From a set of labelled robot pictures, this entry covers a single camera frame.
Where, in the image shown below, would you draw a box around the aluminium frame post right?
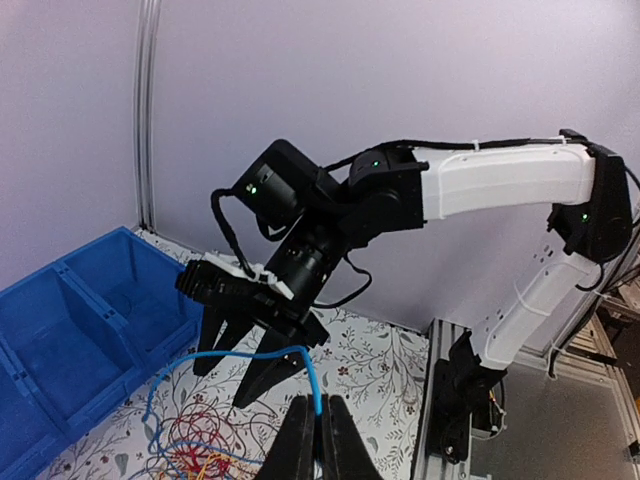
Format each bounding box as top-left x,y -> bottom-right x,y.
133,0 -> 162,232

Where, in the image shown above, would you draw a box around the blue cable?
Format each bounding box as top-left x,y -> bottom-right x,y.
142,347 -> 324,471

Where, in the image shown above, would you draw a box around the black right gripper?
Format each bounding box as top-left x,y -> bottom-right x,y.
197,214 -> 349,408

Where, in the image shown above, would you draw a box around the aluminium front rail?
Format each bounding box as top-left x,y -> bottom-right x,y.
409,317 -> 640,480

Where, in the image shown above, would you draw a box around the floral patterned tablecloth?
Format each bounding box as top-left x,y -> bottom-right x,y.
44,227 -> 436,480

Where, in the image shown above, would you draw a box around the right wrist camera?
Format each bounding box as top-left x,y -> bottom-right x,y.
175,252 -> 295,303

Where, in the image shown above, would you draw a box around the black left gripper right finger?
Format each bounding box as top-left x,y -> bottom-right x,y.
319,395 -> 382,480

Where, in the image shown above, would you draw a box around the coloured cable pile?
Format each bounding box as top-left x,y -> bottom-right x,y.
144,394 -> 266,480

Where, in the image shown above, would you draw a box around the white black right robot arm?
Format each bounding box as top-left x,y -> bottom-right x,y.
177,130 -> 633,407

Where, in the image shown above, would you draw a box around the blue three-compartment plastic bin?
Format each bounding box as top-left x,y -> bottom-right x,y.
1,227 -> 202,479

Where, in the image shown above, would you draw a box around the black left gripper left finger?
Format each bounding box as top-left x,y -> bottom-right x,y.
254,396 -> 316,480

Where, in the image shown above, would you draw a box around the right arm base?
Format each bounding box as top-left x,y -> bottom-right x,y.
427,331 -> 507,465

